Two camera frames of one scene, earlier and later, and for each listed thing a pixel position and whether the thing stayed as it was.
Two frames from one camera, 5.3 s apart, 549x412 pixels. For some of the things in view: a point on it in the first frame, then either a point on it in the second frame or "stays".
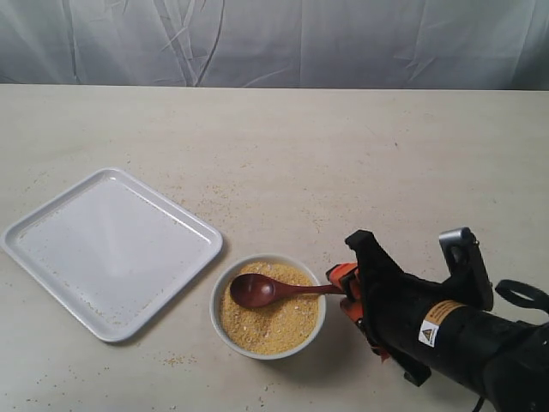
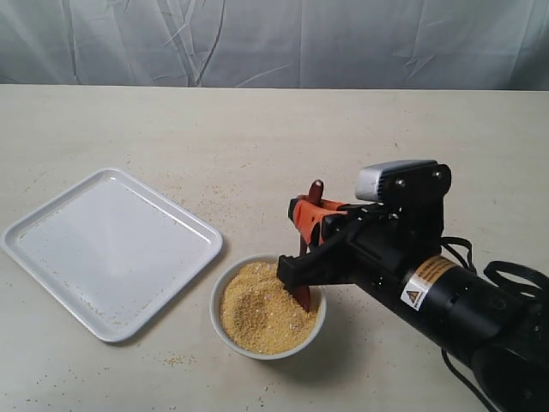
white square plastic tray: [112, 251] stays
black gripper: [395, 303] → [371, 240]
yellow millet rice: [280, 326] stays
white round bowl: [215, 312] stays
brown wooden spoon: [259, 291] → [316, 193]
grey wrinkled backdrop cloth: [462, 45] stays
